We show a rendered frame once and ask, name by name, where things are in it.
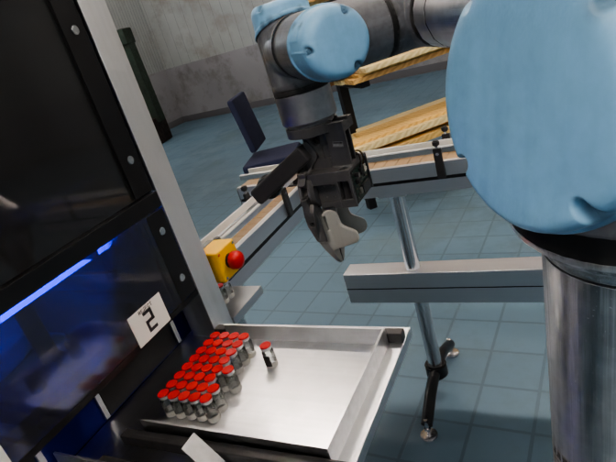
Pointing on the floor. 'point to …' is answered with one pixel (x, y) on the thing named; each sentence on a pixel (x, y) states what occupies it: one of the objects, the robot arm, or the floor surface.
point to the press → (145, 83)
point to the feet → (434, 389)
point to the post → (155, 165)
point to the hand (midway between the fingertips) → (335, 253)
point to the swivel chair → (247, 120)
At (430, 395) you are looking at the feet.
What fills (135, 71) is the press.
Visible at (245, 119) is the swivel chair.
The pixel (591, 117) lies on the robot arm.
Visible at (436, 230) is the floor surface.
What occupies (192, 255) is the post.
